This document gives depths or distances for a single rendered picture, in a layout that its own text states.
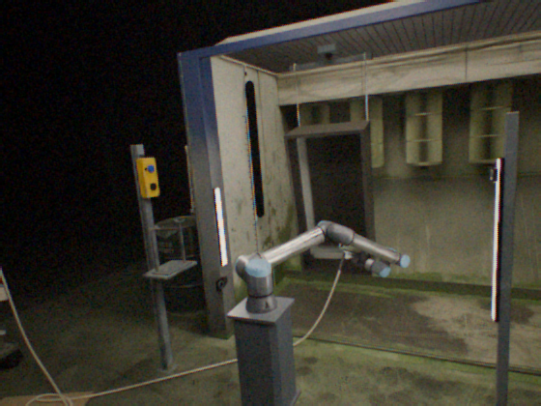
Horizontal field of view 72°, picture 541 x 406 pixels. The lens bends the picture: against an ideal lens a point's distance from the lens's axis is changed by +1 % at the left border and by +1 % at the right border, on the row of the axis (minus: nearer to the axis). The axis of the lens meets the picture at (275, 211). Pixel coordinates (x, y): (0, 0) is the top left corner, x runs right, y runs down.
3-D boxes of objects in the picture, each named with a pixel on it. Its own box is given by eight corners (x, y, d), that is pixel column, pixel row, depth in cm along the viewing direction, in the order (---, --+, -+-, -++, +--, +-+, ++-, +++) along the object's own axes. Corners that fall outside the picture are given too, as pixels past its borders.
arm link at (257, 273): (252, 298, 208) (249, 268, 205) (242, 288, 224) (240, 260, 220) (277, 292, 214) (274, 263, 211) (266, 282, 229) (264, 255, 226)
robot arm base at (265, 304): (269, 315, 207) (268, 299, 206) (240, 311, 215) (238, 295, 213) (282, 301, 224) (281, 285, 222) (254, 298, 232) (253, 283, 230)
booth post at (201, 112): (209, 336, 316) (176, 53, 275) (220, 327, 332) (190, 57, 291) (227, 340, 309) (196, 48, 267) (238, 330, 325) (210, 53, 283)
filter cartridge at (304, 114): (328, 175, 444) (326, 102, 427) (337, 178, 408) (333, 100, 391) (299, 177, 441) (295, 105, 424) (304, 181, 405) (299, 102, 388)
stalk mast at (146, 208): (167, 364, 281) (136, 145, 251) (173, 366, 278) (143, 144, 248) (161, 369, 275) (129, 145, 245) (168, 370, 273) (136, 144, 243)
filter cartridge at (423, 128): (441, 172, 385) (441, 89, 372) (445, 175, 351) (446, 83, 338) (404, 174, 396) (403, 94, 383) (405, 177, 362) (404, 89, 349)
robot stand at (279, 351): (283, 426, 211) (274, 321, 200) (236, 414, 224) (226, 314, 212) (300, 391, 239) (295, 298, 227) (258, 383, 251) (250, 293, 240)
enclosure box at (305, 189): (312, 251, 356) (297, 127, 312) (376, 254, 334) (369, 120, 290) (301, 271, 326) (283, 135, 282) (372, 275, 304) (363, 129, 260)
